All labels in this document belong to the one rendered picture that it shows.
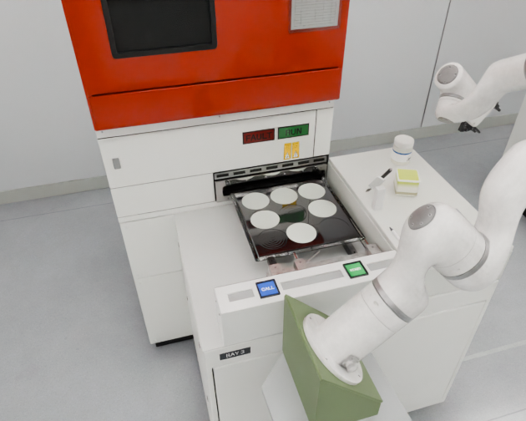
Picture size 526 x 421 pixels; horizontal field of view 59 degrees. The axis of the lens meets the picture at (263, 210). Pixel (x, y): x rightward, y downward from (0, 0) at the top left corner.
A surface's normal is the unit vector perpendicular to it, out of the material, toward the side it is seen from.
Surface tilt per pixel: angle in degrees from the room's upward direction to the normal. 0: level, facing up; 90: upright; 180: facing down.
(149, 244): 90
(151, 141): 90
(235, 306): 0
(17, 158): 90
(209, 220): 0
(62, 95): 90
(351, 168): 0
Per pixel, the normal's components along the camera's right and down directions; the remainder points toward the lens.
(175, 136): 0.27, 0.60
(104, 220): 0.00, -0.78
